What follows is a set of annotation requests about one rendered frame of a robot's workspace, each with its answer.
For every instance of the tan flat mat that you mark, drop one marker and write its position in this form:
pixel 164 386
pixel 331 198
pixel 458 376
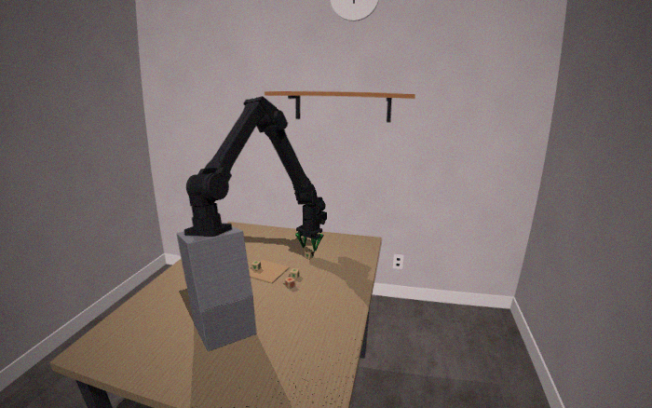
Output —
pixel 268 272

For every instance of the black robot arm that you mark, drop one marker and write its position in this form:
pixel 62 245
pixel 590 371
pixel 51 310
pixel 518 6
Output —
pixel 206 189

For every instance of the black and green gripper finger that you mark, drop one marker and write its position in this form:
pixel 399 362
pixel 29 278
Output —
pixel 299 238
pixel 316 244

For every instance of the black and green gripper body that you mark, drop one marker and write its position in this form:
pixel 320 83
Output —
pixel 309 229

